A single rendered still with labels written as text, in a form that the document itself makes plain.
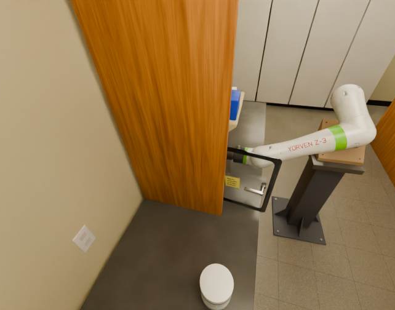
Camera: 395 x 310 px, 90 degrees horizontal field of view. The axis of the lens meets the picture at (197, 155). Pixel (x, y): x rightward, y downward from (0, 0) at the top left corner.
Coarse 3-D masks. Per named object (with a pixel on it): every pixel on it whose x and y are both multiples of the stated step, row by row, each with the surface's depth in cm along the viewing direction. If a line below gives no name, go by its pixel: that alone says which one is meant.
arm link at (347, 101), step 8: (344, 88) 87; (352, 88) 85; (360, 88) 85; (336, 96) 89; (344, 96) 86; (352, 96) 85; (360, 96) 84; (336, 104) 89; (344, 104) 86; (352, 104) 85; (360, 104) 84; (336, 112) 91; (344, 112) 87; (352, 112) 85; (360, 112) 84; (368, 112) 85; (344, 120) 88
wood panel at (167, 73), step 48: (96, 0) 56; (144, 0) 53; (192, 0) 50; (96, 48) 66; (144, 48) 61; (192, 48) 57; (144, 96) 73; (192, 96) 67; (144, 144) 90; (192, 144) 82; (144, 192) 119; (192, 192) 105
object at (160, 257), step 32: (256, 128) 176; (160, 224) 110; (192, 224) 110; (224, 224) 109; (256, 224) 108; (128, 256) 98; (160, 256) 97; (192, 256) 97; (224, 256) 96; (256, 256) 96; (96, 288) 88; (128, 288) 88; (160, 288) 87; (192, 288) 87
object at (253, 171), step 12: (228, 156) 91; (240, 156) 88; (252, 156) 85; (264, 156) 83; (228, 168) 96; (240, 168) 93; (252, 168) 90; (264, 168) 87; (276, 168) 84; (240, 180) 98; (252, 180) 95; (264, 180) 92; (228, 192) 108; (240, 192) 104; (264, 192) 97; (240, 204) 111; (252, 204) 106; (264, 204) 102
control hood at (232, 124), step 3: (243, 93) 100; (243, 96) 98; (240, 99) 96; (240, 102) 94; (240, 105) 91; (240, 108) 90; (240, 111) 88; (237, 114) 85; (237, 117) 83; (231, 120) 82; (237, 120) 83; (231, 123) 80; (234, 123) 80; (231, 126) 80; (234, 126) 80; (231, 129) 81
